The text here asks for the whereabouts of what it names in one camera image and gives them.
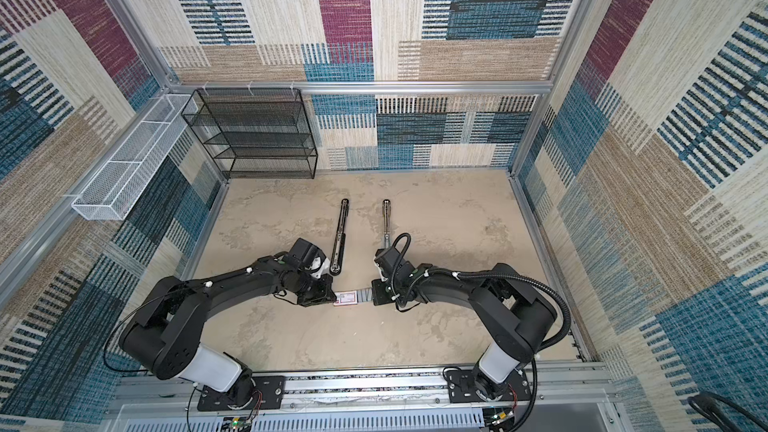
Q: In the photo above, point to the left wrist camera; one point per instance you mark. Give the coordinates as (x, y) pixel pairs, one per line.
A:
(320, 268)

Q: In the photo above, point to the black wire shelf rack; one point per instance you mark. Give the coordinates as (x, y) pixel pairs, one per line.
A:
(254, 133)

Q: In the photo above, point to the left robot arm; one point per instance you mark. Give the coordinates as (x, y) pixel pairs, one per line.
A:
(165, 333)

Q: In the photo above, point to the grey staple tray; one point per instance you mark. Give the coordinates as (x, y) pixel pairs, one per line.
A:
(364, 295)

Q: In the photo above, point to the white mesh wall basket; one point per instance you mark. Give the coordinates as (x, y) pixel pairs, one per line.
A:
(114, 190)

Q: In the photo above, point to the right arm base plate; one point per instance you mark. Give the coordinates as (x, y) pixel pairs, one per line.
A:
(467, 386)

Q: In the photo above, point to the red white staple box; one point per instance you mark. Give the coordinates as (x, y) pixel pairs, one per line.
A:
(346, 298)

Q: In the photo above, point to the aluminium front rail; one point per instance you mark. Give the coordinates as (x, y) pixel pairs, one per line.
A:
(571, 396)

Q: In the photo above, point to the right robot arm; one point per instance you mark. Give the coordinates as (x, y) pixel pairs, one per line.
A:
(523, 316)

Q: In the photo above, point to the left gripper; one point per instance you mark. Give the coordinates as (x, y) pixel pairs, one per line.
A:
(324, 294)

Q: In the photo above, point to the grey silver stapler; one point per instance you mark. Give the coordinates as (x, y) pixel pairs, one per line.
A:
(386, 211)

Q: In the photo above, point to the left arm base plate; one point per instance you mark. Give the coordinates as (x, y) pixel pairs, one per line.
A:
(251, 394)

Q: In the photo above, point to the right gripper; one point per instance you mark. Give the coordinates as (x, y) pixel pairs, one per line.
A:
(381, 298)

